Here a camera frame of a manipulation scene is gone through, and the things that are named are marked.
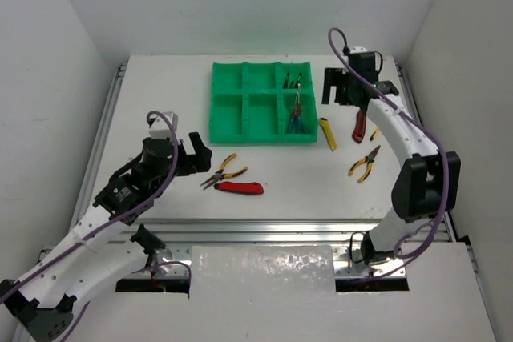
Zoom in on small yellow black cutter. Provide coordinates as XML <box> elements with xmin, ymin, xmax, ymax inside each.
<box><xmin>370</xmin><ymin>128</ymin><xmax>380</xmax><ymax>141</ymax></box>

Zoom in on red black box cutter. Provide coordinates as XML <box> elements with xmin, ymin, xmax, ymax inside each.
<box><xmin>352</xmin><ymin>110</ymin><xmax>366</xmax><ymax>143</ymax></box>

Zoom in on yellow black utility knife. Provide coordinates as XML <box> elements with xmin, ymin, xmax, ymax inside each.
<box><xmin>319</xmin><ymin>118</ymin><xmax>337</xmax><ymax>151</ymax></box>

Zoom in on blue red handle screwdriver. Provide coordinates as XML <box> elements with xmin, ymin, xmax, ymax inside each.
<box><xmin>286</xmin><ymin>106</ymin><xmax>301</xmax><ymax>134</ymax></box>

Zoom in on red black utility knife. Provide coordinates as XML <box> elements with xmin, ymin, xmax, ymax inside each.
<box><xmin>214</xmin><ymin>182</ymin><xmax>264</xmax><ymax>195</ymax></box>

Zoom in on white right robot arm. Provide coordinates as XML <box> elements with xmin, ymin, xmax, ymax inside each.
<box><xmin>321</xmin><ymin>49</ymin><xmax>461</xmax><ymax>264</ymax></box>

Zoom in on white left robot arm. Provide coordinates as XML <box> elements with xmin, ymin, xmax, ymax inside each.
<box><xmin>1</xmin><ymin>132</ymin><xmax>212</xmax><ymax>341</ymax></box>

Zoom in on green six-compartment bin tray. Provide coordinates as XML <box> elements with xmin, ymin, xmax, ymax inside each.
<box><xmin>208</xmin><ymin>62</ymin><xmax>318</xmax><ymax>146</ymax></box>

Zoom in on yellow handle needle-nose pliers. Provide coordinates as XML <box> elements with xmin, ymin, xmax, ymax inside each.
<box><xmin>201</xmin><ymin>153</ymin><xmax>248</xmax><ymax>190</ymax></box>

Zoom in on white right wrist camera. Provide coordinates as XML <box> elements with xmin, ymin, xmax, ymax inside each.
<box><xmin>349</xmin><ymin>46</ymin><xmax>369</xmax><ymax>54</ymax></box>

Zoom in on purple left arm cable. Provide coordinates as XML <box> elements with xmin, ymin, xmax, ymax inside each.
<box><xmin>0</xmin><ymin>110</ymin><xmax>193</xmax><ymax>342</ymax></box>

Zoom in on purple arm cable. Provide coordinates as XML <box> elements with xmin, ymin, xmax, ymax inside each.
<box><xmin>0</xmin><ymin>110</ymin><xmax>193</xmax><ymax>342</ymax></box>
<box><xmin>328</xmin><ymin>28</ymin><xmax>450</xmax><ymax>281</ymax></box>

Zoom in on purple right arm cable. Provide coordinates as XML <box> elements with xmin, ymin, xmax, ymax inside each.
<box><xmin>328</xmin><ymin>28</ymin><xmax>450</xmax><ymax>281</ymax></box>

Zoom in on aluminium front rail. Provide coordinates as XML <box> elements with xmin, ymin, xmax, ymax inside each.
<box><xmin>38</xmin><ymin>217</ymin><xmax>478</xmax><ymax>279</ymax></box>

